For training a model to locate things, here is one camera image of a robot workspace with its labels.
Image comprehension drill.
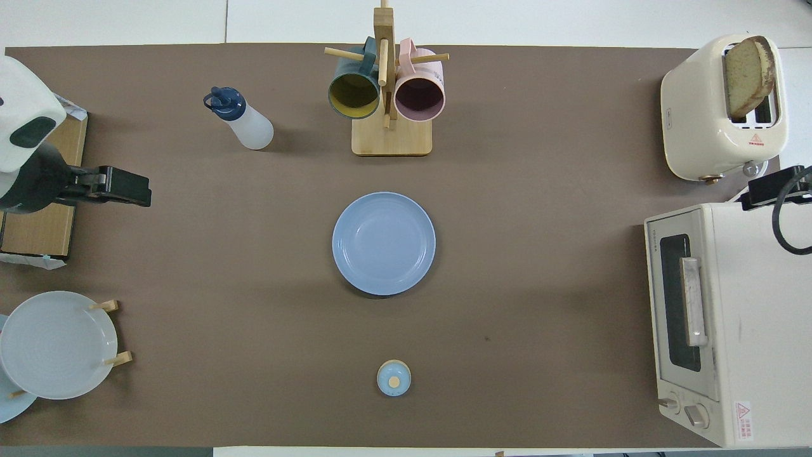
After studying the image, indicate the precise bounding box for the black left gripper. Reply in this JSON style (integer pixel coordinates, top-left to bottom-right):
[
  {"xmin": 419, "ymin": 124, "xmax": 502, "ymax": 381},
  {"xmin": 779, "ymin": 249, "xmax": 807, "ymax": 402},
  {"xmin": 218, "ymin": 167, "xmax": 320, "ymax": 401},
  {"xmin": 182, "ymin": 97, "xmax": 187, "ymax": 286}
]
[{"xmin": 0, "ymin": 142, "xmax": 152, "ymax": 214}]

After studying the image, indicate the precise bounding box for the slice of toast bread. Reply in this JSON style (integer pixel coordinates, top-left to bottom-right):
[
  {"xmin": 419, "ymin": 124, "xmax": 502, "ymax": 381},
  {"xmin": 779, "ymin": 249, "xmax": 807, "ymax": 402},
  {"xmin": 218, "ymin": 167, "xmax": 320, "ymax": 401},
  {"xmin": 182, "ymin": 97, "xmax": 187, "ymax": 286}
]
[{"xmin": 724, "ymin": 36, "xmax": 776, "ymax": 120}]

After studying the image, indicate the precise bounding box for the white squeeze bottle blue cap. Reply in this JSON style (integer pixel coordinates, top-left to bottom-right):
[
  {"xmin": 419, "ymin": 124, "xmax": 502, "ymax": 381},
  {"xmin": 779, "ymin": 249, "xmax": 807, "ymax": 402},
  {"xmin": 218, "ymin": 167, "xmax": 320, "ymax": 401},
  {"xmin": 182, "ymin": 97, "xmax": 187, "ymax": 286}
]
[{"xmin": 203, "ymin": 86, "xmax": 275, "ymax": 150}]

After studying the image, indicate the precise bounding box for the wooden plate rack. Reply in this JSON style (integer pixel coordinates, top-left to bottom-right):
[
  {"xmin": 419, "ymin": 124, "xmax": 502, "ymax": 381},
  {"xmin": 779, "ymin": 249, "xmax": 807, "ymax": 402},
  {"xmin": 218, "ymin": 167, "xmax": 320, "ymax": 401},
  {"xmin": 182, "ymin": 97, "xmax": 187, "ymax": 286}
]
[{"xmin": 8, "ymin": 300, "xmax": 133, "ymax": 399}]

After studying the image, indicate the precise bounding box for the grey round plate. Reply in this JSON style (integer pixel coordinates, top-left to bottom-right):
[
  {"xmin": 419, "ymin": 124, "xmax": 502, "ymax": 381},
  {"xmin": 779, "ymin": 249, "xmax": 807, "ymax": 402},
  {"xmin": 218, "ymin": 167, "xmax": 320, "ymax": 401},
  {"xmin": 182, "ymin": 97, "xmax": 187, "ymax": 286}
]
[{"xmin": 0, "ymin": 291, "xmax": 119, "ymax": 401}]

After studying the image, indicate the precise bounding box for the light blue round plate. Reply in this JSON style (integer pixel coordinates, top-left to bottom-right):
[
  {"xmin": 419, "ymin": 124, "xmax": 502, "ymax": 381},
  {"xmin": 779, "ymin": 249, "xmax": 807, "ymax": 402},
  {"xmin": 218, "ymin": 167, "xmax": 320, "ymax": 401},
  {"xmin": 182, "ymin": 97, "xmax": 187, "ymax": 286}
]
[{"xmin": 0, "ymin": 314, "xmax": 37, "ymax": 424}]

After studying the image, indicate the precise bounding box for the cream two-slot toaster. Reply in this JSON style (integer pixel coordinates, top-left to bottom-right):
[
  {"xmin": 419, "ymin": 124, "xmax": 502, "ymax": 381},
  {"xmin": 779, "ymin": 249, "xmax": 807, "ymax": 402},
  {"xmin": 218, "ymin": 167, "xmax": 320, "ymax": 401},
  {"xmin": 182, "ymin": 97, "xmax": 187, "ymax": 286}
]
[{"xmin": 660, "ymin": 34, "xmax": 789, "ymax": 183}]

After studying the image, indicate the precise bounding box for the wooden two-tier shelf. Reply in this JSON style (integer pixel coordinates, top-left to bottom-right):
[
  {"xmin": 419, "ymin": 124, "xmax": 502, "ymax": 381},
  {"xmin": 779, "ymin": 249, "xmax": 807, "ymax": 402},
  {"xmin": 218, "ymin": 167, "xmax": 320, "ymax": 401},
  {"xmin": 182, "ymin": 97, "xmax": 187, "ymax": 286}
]
[{"xmin": 0, "ymin": 113, "xmax": 88, "ymax": 258}]

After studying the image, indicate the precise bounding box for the white checked cloth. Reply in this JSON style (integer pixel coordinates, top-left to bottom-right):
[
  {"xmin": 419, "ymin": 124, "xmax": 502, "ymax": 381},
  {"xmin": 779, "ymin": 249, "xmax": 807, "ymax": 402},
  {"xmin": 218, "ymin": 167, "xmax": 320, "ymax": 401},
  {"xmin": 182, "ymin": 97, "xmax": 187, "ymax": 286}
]
[{"xmin": 0, "ymin": 92, "xmax": 88, "ymax": 270}]

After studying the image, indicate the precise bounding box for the white toaster oven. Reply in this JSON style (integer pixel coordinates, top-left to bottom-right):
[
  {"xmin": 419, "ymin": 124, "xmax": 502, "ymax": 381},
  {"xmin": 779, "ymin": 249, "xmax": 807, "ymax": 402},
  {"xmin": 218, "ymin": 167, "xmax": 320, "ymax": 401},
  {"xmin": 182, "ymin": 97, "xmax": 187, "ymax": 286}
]
[{"xmin": 644, "ymin": 202, "xmax": 812, "ymax": 447}]

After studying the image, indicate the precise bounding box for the brown table mat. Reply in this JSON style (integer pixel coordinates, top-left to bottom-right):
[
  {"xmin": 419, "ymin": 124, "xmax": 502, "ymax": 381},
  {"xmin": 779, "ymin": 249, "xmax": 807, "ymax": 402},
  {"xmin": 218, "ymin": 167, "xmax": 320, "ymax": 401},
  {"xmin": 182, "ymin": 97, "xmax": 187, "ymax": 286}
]
[{"xmin": 0, "ymin": 43, "xmax": 782, "ymax": 448}]

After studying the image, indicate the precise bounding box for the dark teal mug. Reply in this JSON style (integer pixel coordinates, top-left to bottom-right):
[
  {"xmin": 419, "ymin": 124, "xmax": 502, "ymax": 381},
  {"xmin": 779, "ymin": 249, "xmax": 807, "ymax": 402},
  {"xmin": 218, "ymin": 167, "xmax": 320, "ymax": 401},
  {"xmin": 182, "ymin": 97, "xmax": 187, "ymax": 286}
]
[{"xmin": 327, "ymin": 36, "xmax": 381, "ymax": 120}]

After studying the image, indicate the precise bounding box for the wooden mug tree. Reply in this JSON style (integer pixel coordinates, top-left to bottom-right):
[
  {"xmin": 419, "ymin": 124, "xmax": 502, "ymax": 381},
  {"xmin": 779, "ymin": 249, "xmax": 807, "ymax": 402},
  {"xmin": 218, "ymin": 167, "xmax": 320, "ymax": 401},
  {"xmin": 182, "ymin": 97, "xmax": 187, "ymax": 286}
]
[{"xmin": 324, "ymin": 0, "xmax": 450, "ymax": 157}]

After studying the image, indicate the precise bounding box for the pink mug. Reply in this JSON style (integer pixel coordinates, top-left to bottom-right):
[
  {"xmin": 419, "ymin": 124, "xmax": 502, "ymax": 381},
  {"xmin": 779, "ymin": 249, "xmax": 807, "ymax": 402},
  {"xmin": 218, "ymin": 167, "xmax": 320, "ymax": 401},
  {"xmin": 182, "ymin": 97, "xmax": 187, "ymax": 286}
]
[{"xmin": 394, "ymin": 38, "xmax": 446, "ymax": 123}]

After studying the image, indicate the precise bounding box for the small blue dome wooden knob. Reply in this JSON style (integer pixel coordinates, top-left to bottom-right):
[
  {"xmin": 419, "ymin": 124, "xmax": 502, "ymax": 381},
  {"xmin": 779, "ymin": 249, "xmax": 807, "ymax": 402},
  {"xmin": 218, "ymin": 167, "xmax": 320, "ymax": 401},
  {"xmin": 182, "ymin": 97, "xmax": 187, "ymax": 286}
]
[{"xmin": 377, "ymin": 359, "xmax": 412, "ymax": 397}]

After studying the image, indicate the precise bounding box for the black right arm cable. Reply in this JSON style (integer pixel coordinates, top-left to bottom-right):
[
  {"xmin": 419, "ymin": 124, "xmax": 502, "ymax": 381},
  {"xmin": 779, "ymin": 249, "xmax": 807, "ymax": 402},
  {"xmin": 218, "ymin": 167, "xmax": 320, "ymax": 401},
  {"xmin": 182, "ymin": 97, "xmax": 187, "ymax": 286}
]
[{"xmin": 772, "ymin": 165, "xmax": 812, "ymax": 256}]

